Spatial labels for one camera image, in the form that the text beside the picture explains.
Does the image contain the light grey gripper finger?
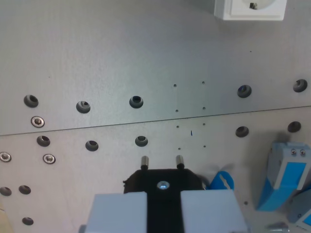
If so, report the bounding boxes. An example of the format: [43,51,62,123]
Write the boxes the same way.
[80,192,148,233]
[180,189,250,233]

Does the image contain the black two-pin power plug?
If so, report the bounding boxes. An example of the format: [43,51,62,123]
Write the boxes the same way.
[122,154,207,233]

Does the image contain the blue round plastic knob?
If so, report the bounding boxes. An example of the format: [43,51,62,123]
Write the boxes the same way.
[208,169,235,192]

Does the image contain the blue and grey plastic fixture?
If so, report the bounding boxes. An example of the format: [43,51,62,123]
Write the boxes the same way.
[256,140,311,212]

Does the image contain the grey plastic block, blue inset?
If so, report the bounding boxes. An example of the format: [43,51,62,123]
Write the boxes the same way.
[288,187,311,229]

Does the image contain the white wall socket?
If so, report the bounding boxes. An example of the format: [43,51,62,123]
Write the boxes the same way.
[213,0,287,21]

